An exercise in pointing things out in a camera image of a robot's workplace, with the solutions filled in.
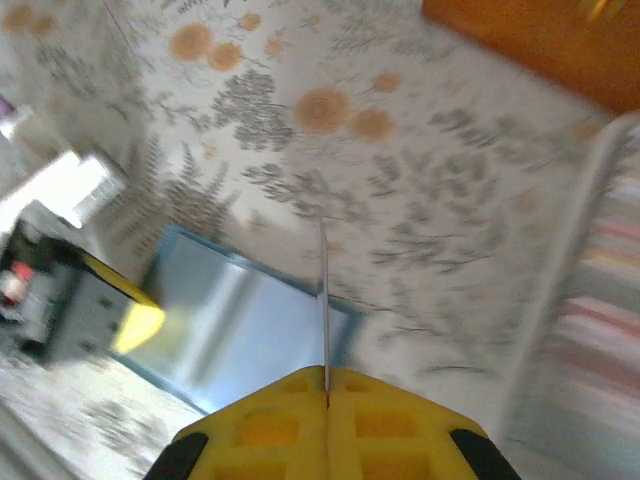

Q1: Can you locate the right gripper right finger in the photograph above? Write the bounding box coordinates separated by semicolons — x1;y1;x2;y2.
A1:
328;367;524;480

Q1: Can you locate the teal VIP card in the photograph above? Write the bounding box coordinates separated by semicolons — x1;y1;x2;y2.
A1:
318;218;333;392

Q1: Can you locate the blue card holder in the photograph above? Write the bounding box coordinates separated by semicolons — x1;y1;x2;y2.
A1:
110;223;365;417

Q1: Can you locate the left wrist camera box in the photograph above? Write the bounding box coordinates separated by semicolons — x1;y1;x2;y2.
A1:
0;149;127;232

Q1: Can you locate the white card tray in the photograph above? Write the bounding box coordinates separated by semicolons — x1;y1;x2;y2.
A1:
503;112;640;480

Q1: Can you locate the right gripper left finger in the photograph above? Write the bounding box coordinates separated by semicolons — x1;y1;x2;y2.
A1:
142;364;330;480

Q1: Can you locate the gold wire stand wooden base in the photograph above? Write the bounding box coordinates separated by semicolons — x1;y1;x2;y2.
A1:
422;0;640;116

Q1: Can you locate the white tray of cards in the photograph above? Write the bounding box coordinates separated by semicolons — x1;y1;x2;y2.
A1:
544;169;640;451

